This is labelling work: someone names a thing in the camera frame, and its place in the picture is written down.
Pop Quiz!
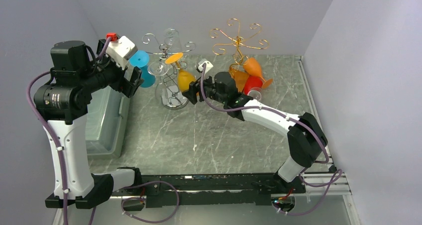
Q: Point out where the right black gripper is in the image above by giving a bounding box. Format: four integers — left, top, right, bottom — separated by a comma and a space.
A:
183, 71, 227, 105

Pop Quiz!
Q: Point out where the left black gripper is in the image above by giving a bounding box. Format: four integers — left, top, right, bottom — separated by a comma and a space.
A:
79, 40, 144, 97

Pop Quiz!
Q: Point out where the yellow plastic wine glass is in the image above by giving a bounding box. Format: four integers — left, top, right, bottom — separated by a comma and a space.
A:
165, 52, 196, 92

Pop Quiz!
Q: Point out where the blue plastic wine glass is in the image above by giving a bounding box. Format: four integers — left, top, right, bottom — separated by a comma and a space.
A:
129, 50, 156, 88

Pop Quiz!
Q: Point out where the clear plastic storage box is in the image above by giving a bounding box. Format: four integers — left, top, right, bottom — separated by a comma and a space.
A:
86, 87, 130, 158

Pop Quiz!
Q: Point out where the red plastic wine glass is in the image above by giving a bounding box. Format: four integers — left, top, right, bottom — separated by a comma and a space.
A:
243, 76, 263, 95

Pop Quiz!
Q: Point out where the clear patterned wine glass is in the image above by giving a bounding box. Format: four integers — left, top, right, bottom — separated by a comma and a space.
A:
247, 87, 262, 101

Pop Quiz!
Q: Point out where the clear plain wine glass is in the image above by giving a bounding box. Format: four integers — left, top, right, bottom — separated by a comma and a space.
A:
148, 60, 171, 109

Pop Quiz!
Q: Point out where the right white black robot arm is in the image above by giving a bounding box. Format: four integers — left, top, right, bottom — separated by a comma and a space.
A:
182, 72, 328, 193

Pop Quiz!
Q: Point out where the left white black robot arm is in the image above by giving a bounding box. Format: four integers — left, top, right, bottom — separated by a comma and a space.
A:
29, 34, 143, 209

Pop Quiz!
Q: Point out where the orange plastic wine glass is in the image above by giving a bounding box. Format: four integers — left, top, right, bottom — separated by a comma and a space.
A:
243, 57, 273, 89

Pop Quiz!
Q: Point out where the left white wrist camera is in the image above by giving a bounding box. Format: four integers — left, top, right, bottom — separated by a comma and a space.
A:
105, 32, 138, 70

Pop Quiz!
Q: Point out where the silver wire glass rack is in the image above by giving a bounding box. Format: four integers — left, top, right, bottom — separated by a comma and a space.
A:
142, 33, 196, 111

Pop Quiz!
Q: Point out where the gold wire glass rack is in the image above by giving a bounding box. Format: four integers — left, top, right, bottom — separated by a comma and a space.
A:
209, 18, 269, 92

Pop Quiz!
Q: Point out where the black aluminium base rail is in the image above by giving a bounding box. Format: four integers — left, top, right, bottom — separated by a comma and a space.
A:
60, 173, 352, 208

